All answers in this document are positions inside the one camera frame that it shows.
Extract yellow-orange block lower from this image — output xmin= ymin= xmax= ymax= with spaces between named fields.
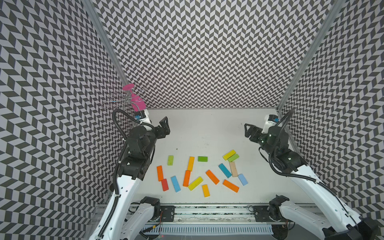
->
xmin=202 ymin=185 xmax=210 ymax=198

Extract red block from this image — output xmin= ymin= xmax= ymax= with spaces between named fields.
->
xmin=161 ymin=179 xmax=169 ymax=192

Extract light blue block right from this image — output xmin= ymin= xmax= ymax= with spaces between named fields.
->
xmin=238 ymin=174 xmax=248 ymax=186

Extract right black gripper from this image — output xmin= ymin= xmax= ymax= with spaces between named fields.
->
xmin=244 ymin=123 xmax=277 ymax=158

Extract teal block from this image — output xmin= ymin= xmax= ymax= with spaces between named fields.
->
xmin=219 ymin=164 xmax=232 ymax=179

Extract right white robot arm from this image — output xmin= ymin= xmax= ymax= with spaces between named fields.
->
xmin=244 ymin=109 xmax=379 ymax=240

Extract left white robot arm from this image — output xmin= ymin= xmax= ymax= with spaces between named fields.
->
xmin=89 ymin=109 xmax=171 ymax=240

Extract dark green block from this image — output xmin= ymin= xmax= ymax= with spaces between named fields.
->
xmin=198 ymin=156 xmax=208 ymax=163

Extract yellow block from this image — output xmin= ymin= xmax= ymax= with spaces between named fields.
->
xmin=223 ymin=150 xmax=236 ymax=161

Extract light green block right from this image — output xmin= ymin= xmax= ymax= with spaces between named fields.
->
xmin=228 ymin=154 xmax=240 ymax=163

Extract pink wire jewelry stand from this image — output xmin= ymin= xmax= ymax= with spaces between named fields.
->
xmin=102 ymin=84 xmax=147 ymax=112

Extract metal base rail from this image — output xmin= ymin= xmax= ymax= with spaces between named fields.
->
xmin=89 ymin=202 xmax=340 ymax=238

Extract blue block left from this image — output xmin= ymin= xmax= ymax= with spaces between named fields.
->
xmin=171 ymin=176 xmax=181 ymax=193

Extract light green block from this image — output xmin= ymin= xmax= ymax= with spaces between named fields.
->
xmin=228 ymin=154 xmax=240 ymax=163
xmin=167 ymin=155 xmax=174 ymax=166

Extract orange block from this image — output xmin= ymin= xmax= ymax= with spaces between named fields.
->
xmin=223 ymin=180 xmax=240 ymax=193
xmin=206 ymin=170 xmax=220 ymax=185
xmin=183 ymin=170 xmax=191 ymax=187
xmin=157 ymin=166 xmax=164 ymax=182

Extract light green block left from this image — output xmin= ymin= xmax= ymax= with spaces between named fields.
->
xmin=167 ymin=155 xmax=174 ymax=166

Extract yellow-orange block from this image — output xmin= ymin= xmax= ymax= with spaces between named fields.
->
xmin=202 ymin=185 xmax=210 ymax=198
xmin=187 ymin=157 xmax=195 ymax=172

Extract natural wood block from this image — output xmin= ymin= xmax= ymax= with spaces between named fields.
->
xmin=230 ymin=161 xmax=239 ymax=178

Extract yellow-green long block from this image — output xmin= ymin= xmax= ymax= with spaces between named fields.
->
xmin=188 ymin=177 xmax=204 ymax=191

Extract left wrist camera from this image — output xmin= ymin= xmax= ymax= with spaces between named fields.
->
xmin=134 ymin=109 xmax=152 ymax=124

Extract yellow-orange block upper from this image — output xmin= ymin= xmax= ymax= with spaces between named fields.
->
xmin=187 ymin=157 xmax=195 ymax=172

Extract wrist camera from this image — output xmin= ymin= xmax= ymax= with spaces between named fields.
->
xmin=262 ymin=115 xmax=279 ymax=134
xmin=134 ymin=109 xmax=152 ymax=124

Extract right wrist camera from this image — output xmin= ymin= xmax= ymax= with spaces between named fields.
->
xmin=262 ymin=115 xmax=279 ymax=134

